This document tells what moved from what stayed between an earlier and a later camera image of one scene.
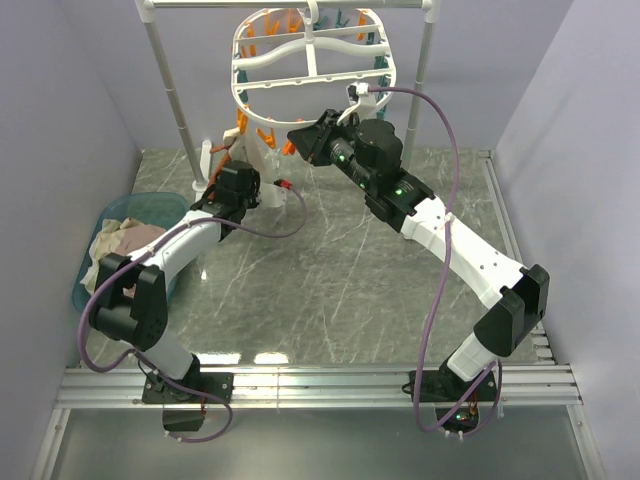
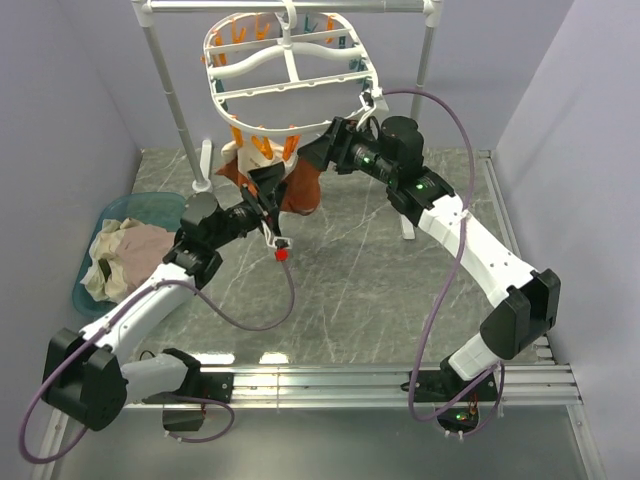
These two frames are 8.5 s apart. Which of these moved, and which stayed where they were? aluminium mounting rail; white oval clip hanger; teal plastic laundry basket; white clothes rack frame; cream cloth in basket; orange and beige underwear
Moved: white oval clip hanger; orange and beige underwear
Stayed: teal plastic laundry basket; white clothes rack frame; aluminium mounting rail; cream cloth in basket
